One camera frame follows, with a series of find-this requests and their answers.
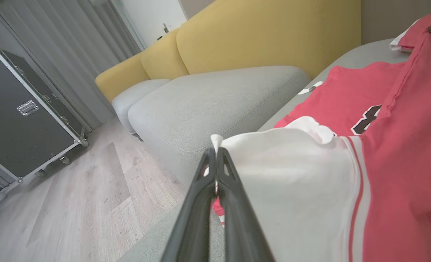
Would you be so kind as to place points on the large grey sofa seat cushion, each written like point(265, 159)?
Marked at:
point(364, 54)

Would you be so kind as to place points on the white door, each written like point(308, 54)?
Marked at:
point(150, 18)

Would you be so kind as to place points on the small grey sofa seat cushion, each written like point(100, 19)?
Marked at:
point(135, 94)

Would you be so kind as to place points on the black flight case metal edges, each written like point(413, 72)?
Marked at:
point(22, 131)

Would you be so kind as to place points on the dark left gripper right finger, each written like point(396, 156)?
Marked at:
point(240, 225)

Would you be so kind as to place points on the red and white shorts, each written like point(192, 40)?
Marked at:
point(400, 163)

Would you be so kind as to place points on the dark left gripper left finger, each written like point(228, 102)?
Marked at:
point(197, 218)

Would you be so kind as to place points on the yellow sofa backrest cushion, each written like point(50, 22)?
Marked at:
point(162, 58)
point(122, 78)
point(266, 32)

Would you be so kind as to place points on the red shorts with white stripe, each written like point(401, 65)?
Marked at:
point(410, 38)

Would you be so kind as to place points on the grey curtain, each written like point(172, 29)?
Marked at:
point(73, 47)

